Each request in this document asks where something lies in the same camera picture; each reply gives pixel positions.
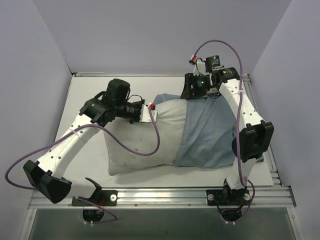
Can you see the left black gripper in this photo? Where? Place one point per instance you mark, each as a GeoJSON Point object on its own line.
{"type": "Point", "coordinates": [135, 110]}

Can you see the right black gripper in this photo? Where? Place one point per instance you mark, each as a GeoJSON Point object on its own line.
{"type": "Point", "coordinates": [188, 86]}

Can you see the blue pillowcase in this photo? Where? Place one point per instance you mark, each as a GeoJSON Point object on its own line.
{"type": "Point", "coordinates": [208, 127]}

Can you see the white pillow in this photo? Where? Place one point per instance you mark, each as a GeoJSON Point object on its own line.
{"type": "Point", "coordinates": [136, 146]}

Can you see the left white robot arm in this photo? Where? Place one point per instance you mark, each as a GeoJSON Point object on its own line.
{"type": "Point", "coordinates": [46, 174]}

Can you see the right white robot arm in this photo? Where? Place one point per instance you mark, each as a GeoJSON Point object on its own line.
{"type": "Point", "coordinates": [252, 135]}

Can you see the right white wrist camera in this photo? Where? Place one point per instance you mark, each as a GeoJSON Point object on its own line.
{"type": "Point", "coordinates": [199, 66]}

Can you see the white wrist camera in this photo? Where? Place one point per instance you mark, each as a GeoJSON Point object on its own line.
{"type": "Point", "coordinates": [199, 66]}
{"type": "Point", "coordinates": [148, 113]}

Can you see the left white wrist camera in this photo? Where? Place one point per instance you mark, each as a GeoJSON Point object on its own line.
{"type": "Point", "coordinates": [148, 113]}

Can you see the aluminium back rail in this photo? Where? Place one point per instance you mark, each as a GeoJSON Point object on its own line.
{"type": "Point", "coordinates": [88, 74]}

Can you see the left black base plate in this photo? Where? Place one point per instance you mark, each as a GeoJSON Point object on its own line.
{"type": "Point", "coordinates": [101, 198]}

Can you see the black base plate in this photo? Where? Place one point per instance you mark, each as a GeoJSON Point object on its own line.
{"type": "Point", "coordinates": [226, 196]}
{"type": "Point", "coordinates": [101, 198]}

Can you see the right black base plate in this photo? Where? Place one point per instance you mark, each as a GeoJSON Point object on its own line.
{"type": "Point", "coordinates": [226, 196]}

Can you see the aluminium front rail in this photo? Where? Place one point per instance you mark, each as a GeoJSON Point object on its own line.
{"type": "Point", "coordinates": [261, 197]}

